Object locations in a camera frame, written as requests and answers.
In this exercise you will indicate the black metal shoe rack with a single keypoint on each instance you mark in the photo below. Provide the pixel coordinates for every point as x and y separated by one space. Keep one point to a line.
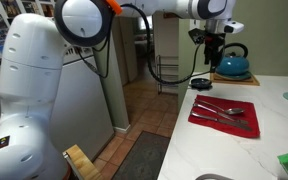
170 75

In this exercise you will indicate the wooden butcher block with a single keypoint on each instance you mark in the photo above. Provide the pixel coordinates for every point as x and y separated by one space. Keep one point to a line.
82 163

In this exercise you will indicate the broad silver table knife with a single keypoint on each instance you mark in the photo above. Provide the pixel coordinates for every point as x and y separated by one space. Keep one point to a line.
220 121

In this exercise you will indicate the wooden coat hook rail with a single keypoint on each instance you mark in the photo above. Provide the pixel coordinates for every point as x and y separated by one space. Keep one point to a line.
170 15

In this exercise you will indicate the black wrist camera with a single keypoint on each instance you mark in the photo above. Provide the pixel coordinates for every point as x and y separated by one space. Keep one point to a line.
196 36

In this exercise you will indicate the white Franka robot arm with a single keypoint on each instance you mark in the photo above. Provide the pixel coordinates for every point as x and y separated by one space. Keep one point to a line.
30 83

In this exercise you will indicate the white refrigerator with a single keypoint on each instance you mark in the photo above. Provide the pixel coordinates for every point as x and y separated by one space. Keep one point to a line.
80 110

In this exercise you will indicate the slim silver table knife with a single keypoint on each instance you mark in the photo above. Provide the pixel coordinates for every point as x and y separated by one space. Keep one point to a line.
217 114

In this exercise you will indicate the red cloth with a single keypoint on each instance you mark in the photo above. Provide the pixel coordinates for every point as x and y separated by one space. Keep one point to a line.
250 128

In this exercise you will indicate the wooden trivet board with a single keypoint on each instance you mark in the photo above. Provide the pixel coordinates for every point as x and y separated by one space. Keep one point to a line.
254 81

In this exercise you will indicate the dark floor mat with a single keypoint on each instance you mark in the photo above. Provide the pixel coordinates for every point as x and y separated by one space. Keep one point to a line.
144 160

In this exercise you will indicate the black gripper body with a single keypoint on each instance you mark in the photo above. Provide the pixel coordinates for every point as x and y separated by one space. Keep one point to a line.
214 45

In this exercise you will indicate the silver metal spoon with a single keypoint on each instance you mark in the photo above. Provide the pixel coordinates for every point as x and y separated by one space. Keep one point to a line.
232 111

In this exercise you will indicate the dark green bowl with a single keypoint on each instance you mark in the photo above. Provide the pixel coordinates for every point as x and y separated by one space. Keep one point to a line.
200 86

